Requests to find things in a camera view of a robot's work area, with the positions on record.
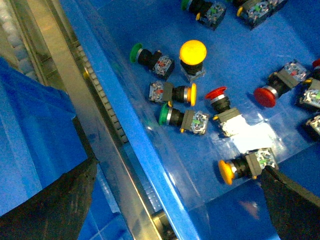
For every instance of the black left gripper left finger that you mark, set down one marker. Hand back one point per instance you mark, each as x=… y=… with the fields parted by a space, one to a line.
x=57 y=212

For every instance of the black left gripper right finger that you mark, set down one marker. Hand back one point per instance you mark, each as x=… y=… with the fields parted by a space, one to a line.
x=294 y=211

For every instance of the yellow mushroom push button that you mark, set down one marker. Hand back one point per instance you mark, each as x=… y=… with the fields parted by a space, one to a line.
x=247 y=165

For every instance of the blue middle plastic bin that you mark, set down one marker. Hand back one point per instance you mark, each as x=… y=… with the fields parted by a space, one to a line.
x=39 y=141

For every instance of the blue plastic bin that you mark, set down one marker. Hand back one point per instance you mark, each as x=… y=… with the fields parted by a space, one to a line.
x=39 y=141
x=182 y=166

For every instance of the contact block lower right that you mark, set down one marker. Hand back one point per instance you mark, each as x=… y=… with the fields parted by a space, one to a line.
x=310 y=128

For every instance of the red push button centre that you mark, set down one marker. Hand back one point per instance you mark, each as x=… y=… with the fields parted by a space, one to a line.
x=229 y=119

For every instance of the red push button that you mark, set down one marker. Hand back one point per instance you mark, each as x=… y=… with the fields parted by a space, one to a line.
x=229 y=119
x=280 y=82

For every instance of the contact block right edge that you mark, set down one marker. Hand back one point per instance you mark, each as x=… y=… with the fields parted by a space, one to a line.
x=309 y=97

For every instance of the red push button right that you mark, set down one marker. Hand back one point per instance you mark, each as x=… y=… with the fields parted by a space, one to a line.
x=280 y=82

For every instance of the green push button lower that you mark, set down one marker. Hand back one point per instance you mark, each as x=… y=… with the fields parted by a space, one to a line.
x=193 y=121

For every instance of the green push button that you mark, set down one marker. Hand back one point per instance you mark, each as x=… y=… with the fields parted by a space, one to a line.
x=208 y=13
x=157 y=63
x=193 y=121

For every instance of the blue left plastic bin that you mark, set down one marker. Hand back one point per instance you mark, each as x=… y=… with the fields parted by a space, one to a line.
x=182 y=166

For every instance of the yellow push button lying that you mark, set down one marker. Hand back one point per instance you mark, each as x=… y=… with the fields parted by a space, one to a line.
x=166 y=92

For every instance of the green push button upper left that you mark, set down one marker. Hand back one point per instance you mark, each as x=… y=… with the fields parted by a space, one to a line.
x=157 y=63

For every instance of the yellow push button upright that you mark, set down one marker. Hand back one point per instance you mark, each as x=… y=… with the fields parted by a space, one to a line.
x=192 y=55

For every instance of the yellow-tab button top right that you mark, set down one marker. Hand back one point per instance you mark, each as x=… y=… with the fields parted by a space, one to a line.
x=255 y=12

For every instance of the green push button top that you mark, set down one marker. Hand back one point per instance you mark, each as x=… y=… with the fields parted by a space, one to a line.
x=208 y=13

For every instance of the metal roller rack frame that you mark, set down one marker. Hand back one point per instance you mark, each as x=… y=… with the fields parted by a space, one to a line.
x=45 y=46

